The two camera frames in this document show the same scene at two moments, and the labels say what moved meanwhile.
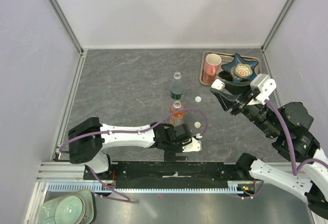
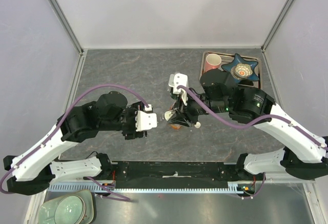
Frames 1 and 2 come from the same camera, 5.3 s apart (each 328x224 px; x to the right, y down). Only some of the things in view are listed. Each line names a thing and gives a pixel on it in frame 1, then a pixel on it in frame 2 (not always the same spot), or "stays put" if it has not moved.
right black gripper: [227, 100] to [178, 117]
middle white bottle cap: [197, 124] stays put
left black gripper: [169, 155] to [132, 134]
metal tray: [223, 74] stays put
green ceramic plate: [77, 208] stays put
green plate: [71, 209] stays put
